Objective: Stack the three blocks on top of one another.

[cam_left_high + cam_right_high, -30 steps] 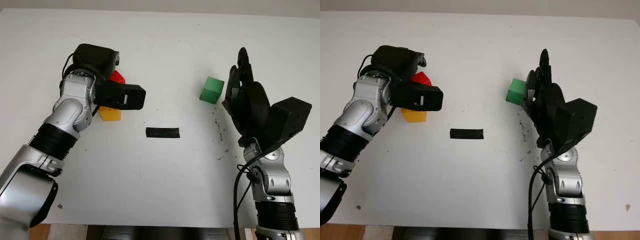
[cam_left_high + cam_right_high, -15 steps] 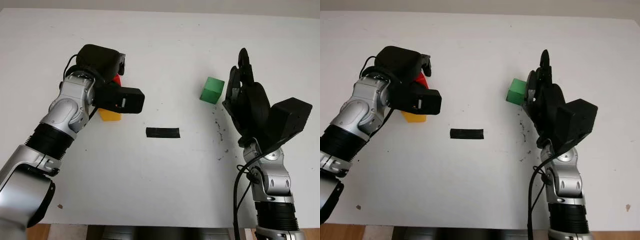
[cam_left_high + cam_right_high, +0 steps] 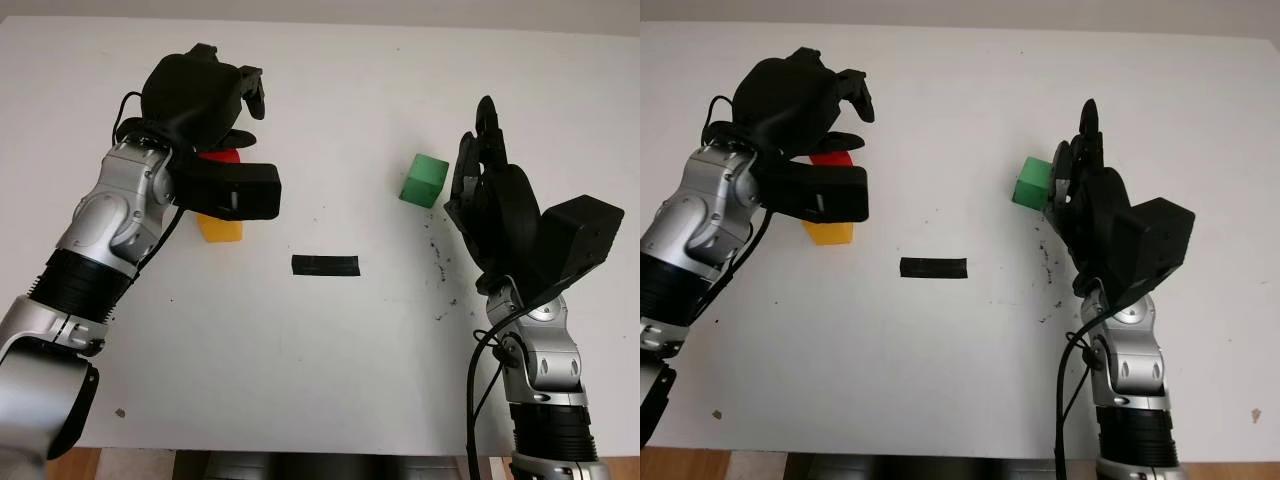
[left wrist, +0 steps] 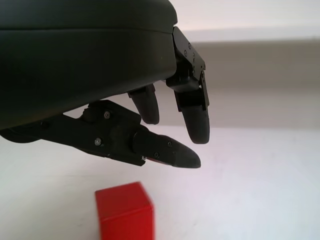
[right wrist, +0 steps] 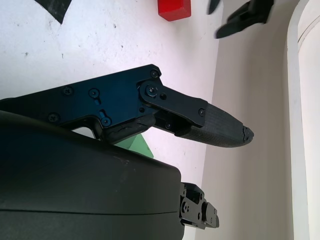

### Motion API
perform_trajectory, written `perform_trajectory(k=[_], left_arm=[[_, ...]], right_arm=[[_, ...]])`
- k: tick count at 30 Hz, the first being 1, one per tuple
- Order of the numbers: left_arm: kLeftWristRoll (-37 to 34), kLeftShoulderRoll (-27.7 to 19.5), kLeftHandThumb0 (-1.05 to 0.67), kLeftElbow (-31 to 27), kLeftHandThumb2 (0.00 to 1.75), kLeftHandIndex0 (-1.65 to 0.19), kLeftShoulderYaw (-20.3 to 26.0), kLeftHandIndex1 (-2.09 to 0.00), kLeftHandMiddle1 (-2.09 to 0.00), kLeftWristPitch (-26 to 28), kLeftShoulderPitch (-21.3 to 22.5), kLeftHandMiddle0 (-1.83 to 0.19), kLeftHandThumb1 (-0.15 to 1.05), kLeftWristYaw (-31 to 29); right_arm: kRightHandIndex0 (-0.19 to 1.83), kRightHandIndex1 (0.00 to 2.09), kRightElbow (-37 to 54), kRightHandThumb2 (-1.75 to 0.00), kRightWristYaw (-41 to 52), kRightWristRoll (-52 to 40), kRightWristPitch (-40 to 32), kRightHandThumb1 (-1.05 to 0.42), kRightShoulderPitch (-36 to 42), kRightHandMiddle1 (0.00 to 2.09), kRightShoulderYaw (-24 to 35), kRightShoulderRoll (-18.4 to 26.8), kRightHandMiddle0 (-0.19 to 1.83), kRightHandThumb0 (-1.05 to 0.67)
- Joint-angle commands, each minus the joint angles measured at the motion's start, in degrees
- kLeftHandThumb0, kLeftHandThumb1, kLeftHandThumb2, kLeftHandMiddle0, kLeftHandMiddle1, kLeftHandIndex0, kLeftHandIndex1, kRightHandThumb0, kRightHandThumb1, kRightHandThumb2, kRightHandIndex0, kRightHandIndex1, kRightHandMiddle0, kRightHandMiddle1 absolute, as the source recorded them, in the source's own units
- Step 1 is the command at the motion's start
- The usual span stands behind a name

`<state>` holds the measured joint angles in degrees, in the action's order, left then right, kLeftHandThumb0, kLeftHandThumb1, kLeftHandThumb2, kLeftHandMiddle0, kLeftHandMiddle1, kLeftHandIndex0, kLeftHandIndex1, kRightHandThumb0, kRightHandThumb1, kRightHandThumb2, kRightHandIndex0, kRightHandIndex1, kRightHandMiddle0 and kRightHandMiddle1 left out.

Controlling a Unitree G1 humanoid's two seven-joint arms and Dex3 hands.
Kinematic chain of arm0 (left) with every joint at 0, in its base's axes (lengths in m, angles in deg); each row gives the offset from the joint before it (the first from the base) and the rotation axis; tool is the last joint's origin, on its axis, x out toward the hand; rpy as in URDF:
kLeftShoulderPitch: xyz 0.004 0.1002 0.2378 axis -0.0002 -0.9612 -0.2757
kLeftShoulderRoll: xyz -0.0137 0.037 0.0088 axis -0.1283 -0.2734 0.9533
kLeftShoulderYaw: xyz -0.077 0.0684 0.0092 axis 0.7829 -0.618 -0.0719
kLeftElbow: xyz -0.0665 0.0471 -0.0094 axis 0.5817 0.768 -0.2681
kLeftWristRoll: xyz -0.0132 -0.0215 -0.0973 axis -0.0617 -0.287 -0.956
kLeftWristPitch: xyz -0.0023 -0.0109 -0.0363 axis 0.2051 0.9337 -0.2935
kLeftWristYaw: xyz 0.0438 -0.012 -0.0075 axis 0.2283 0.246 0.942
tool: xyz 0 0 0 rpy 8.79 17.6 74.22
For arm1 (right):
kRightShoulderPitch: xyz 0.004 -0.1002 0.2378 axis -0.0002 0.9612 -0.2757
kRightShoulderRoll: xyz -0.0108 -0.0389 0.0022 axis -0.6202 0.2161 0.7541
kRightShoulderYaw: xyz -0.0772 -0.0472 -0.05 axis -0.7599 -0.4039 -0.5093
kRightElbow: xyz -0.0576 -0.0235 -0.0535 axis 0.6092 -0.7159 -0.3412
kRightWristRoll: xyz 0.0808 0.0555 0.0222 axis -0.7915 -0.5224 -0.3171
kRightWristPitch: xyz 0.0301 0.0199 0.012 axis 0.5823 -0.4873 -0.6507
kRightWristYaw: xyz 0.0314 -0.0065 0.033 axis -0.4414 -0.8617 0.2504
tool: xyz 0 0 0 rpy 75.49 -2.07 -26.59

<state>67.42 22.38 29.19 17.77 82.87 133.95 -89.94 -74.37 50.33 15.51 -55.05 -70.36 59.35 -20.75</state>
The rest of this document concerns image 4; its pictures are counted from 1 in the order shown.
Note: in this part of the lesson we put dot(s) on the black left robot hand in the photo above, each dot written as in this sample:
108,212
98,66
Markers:
75,70

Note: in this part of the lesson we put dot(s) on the red cube block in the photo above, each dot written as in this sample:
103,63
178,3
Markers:
122,215

